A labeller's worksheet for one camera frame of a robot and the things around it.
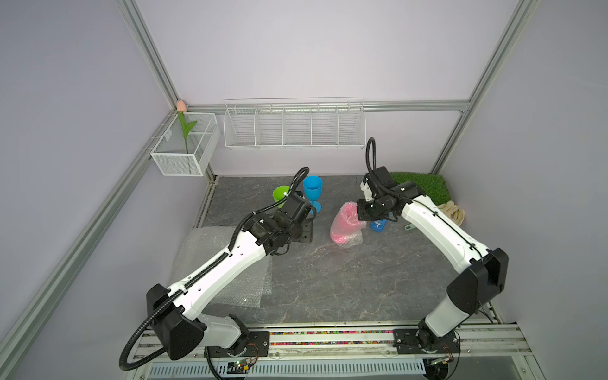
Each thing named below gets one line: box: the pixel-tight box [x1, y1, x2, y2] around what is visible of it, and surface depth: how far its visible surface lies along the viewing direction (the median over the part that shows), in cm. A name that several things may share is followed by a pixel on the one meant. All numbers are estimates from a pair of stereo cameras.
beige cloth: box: [437, 200, 466, 227], surface depth 109 cm
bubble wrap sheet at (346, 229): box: [330, 201, 367, 248], surface depth 87 cm
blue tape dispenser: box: [370, 219, 388, 233], surface depth 101 cm
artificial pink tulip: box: [176, 99, 198, 154], surface depth 92 cm
